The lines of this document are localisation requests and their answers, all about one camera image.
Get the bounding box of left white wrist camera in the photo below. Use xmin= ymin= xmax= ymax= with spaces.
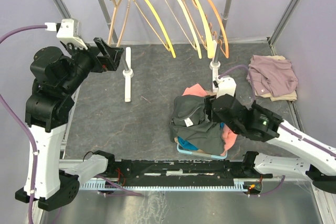
xmin=44 ymin=18 xmax=88 ymax=49

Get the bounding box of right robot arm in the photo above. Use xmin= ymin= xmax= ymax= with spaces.
xmin=205 ymin=94 xmax=335 ymax=194

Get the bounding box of yellow plastic hanger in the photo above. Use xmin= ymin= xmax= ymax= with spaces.
xmin=132 ymin=0 xmax=176 ymax=59

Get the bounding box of cream folded t shirt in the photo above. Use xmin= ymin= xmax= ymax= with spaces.
xmin=261 ymin=56 xmax=297 ymax=102

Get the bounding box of beige wooden hanger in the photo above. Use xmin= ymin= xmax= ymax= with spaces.
xmin=104 ymin=0 xmax=131 ymax=46

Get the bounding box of cream plastic hanger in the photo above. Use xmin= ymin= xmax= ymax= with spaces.
xmin=164 ymin=0 xmax=202 ymax=59

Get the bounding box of lilac t shirt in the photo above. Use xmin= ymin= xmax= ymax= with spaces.
xmin=247 ymin=55 xmax=298 ymax=97

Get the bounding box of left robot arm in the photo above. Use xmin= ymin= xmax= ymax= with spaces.
xmin=15 ymin=38 xmax=124 ymax=211

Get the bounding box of orange plastic hanger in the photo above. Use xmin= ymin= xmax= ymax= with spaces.
xmin=188 ymin=0 xmax=230 ymax=59

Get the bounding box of light blue plastic basket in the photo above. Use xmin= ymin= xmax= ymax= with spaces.
xmin=176 ymin=144 xmax=228 ymax=160

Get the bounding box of dark grey t shirt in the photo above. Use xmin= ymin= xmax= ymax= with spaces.
xmin=168 ymin=94 xmax=226 ymax=155

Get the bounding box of aluminium frame rail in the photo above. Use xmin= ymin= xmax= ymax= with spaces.
xmin=59 ymin=158 xmax=328 ymax=182

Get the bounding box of light blue cable duct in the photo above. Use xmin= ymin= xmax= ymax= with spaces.
xmin=78 ymin=179 xmax=249 ymax=190

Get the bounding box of pale peach plastic hanger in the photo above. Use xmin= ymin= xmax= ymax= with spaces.
xmin=182 ymin=0 xmax=215 ymax=59

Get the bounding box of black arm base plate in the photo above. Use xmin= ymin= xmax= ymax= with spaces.
xmin=98 ymin=162 xmax=273 ymax=187

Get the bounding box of teal blue t shirt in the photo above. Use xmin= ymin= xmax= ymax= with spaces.
xmin=177 ymin=137 xmax=198 ymax=151

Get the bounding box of pink t shirt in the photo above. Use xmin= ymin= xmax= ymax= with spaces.
xmin=182 ymin=83 xmax=237 ymax=156

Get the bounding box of white metal clothes rack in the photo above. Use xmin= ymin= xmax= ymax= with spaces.
xmin=88 ymin=0 xmax=237 ymax=103

